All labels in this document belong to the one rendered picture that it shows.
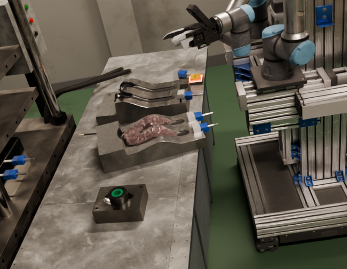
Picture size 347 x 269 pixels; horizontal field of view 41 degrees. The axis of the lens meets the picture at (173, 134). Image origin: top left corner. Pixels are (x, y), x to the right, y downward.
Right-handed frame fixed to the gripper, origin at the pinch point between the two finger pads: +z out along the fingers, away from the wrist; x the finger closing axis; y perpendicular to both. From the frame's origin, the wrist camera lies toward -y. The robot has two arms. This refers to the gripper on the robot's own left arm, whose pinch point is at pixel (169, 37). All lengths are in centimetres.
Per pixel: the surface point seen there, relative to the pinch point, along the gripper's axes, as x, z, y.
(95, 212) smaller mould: 7, 47, 58
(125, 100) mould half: 70, 5, 43
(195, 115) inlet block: 41, -20, 54
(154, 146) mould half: 29, 9, 54
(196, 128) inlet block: 29, -13, 55
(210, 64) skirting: 245, -134, 110
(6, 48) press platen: 97, 50, 3
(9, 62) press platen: 84, 51, 7
